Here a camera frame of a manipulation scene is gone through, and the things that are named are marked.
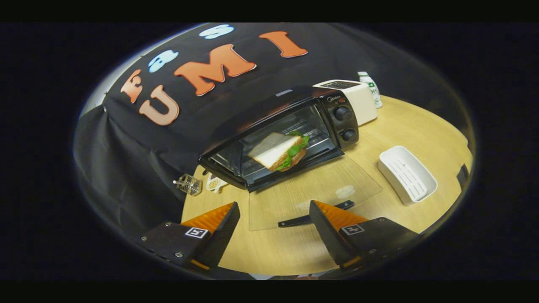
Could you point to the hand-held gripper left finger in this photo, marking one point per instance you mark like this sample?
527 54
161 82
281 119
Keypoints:
221 235

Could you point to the white bottle green label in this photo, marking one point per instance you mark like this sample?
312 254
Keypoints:
372 88

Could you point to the lettuce sandwich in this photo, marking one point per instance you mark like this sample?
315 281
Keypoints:
276 149

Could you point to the small white slotted utensil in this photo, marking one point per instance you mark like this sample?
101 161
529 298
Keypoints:
214 183

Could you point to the black toaster oven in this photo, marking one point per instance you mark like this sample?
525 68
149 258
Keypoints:
261 111

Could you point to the white ribbed tray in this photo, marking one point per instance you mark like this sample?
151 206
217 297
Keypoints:
406 174

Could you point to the clear glass cup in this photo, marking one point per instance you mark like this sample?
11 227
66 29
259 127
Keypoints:
189 185

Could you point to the white pop-up toaster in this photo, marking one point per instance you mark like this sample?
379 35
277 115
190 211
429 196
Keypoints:
364 103

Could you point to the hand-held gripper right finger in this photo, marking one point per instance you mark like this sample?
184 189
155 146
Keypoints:
328 235

